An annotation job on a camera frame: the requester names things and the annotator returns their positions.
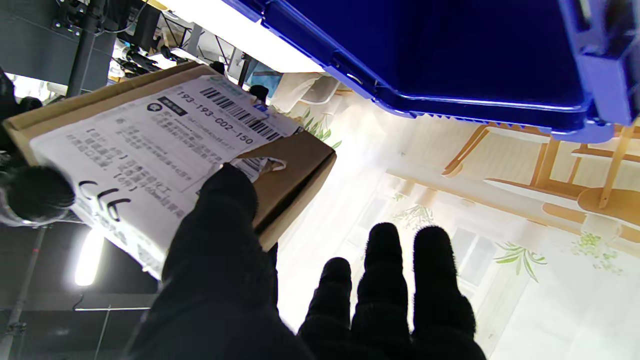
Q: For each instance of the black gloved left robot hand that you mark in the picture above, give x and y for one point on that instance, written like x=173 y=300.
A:
x=220 y=280

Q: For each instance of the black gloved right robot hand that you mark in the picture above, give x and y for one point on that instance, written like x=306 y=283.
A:
x=37 y=195

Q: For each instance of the cardboard package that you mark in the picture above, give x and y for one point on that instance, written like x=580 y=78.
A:
x=150 y=140

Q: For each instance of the blue plastic turnover box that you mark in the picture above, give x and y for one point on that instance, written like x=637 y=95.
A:
x=475 y=50

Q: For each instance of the ceiling light tube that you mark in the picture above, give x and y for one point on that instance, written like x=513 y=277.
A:
x=89 y=260

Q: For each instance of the black stand pole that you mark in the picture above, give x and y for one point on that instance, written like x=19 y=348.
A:
x=82 y=55

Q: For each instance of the printed room scene backdrop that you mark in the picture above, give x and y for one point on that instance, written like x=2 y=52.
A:
x=550 y=300

